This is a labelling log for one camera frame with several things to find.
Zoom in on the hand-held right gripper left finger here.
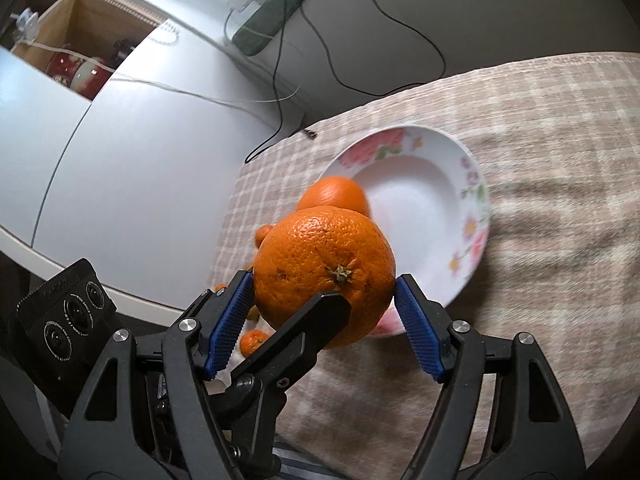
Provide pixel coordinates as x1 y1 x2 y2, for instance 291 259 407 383
57 270 256 480

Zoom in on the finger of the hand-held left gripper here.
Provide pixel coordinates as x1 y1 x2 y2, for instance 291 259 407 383
224 291 352 480

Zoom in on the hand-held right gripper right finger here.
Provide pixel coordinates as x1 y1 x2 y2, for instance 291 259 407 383
394 274 586 480

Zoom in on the large orange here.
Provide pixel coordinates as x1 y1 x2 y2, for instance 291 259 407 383
252 206 397 350

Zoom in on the white floral plate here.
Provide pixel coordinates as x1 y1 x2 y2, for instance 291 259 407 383
315 125 491 338

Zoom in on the medium orange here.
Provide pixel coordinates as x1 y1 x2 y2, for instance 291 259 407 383
296 176 371 218

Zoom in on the white cabinet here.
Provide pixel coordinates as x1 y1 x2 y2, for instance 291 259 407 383
0 0 311 323

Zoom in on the checked beige blanket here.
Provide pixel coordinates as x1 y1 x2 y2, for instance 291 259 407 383
202 51 640 480

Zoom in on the red white ceramic jar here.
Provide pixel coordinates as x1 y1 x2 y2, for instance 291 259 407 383
46 51 76 86
70 57 113 101

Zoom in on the clear plastic hook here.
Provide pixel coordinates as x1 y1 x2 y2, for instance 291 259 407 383
9 9 41 36

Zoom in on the wooden box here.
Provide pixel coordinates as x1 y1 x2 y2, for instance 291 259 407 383
10 0 166 101

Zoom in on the black cable with plug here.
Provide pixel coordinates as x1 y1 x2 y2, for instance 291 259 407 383
244 10 317 163

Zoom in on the thin white cable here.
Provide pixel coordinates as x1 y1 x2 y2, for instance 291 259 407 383
10 35 303 108

